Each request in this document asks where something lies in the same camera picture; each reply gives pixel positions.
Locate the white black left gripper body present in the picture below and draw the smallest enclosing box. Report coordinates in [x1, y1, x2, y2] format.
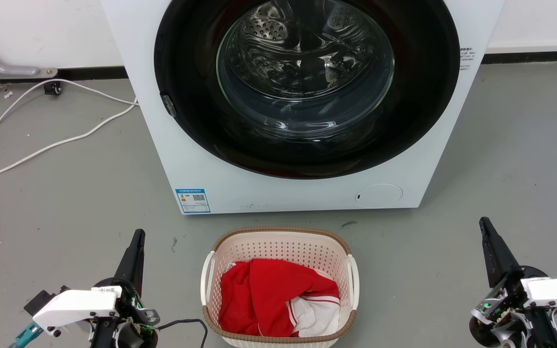
[24, 277, 161, 348]

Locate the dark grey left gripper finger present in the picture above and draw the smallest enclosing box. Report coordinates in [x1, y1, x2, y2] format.
[113, 229, 146, 296]

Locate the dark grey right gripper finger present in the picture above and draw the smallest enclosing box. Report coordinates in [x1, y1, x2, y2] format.
[479, 217, 522, 289]

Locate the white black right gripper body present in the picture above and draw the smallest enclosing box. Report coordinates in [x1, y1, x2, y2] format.
[469, 265, 557, 348]

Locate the white plastic laundry basket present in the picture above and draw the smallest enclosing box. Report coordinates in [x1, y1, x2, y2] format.
[200, 227, 360, 348]

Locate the blue energy label sticker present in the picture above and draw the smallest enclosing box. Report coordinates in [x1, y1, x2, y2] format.
[175, 188, 211, 214]

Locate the white front-load washing machine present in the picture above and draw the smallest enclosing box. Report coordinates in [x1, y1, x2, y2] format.
[100, 0, 506, 215]

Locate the round white filter cover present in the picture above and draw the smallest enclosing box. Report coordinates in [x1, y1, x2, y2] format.
[354, 183, 403, 209]

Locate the red and white garment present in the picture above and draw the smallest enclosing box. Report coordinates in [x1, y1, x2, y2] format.
[218, 259, 341, 338]

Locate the round black glass washer door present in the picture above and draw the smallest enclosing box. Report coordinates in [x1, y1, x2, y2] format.
[154, 0, 461, 180]

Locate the teal cable connector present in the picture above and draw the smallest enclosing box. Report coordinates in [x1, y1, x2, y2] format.
[8, 322, 44, 348]

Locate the thick white power cable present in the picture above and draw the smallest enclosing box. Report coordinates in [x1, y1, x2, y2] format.
[0, 101, 138, 188]

